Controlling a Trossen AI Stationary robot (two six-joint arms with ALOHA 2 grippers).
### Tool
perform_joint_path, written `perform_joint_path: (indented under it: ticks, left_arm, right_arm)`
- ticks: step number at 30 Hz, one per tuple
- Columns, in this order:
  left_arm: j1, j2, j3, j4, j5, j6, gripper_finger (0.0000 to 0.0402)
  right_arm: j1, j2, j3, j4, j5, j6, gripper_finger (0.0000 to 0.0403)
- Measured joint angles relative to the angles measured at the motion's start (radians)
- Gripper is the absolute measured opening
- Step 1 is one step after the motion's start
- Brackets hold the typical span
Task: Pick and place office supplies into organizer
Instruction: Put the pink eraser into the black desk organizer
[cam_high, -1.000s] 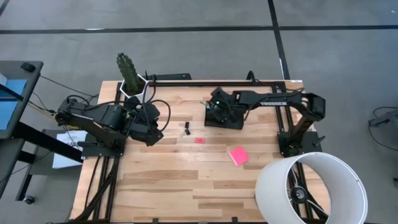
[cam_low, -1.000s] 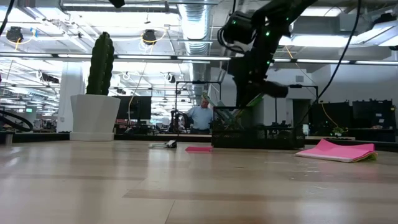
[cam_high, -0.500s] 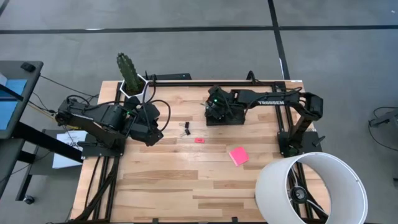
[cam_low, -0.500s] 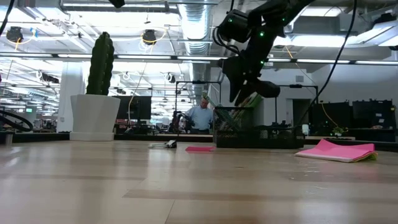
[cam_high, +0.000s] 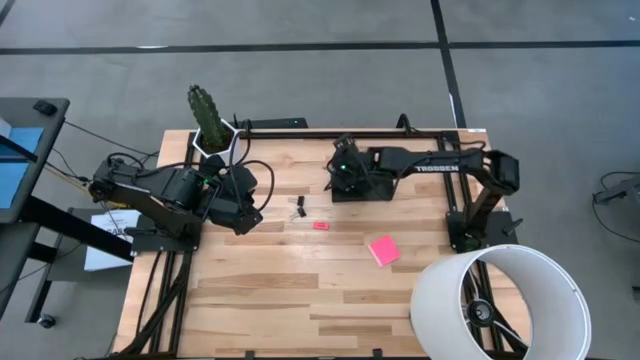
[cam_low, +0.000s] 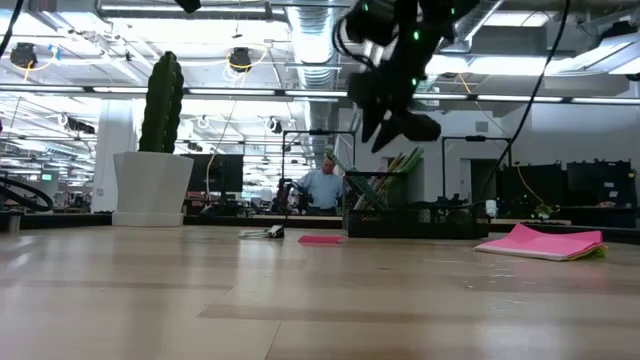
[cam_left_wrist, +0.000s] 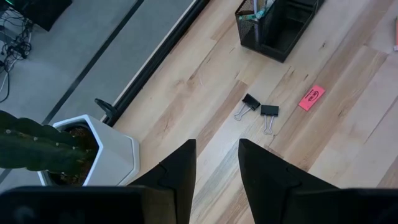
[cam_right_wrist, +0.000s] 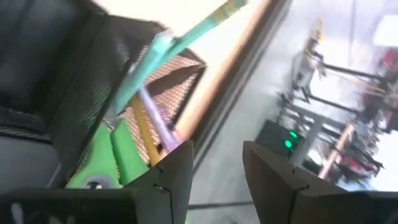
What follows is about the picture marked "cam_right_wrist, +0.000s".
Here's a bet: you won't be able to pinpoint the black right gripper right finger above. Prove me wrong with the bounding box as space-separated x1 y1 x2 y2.
242 140 342 224

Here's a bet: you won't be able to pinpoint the purple pen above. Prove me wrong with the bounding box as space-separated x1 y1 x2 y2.
137 86 182 154

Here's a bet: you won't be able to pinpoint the black box with green lights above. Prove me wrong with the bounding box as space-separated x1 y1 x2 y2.
254 119 305 160

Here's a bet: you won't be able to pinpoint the black aluminium table frame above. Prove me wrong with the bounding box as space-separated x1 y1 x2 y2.
192 0 294 170

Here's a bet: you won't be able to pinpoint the teal pen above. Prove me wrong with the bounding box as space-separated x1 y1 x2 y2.
113 30 175 114
164 0 250 60

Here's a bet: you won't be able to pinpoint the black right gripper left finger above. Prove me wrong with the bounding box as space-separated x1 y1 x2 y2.
124 139 195 224

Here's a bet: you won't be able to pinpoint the green handled scissors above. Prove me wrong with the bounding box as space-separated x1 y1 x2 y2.
64 119 150 190

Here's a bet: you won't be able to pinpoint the black mesh desk organizer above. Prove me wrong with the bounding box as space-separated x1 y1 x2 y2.
0 0 208 191

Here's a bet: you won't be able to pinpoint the yellow pencil with pink eraser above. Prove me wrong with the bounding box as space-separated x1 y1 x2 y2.
129 94 162 166

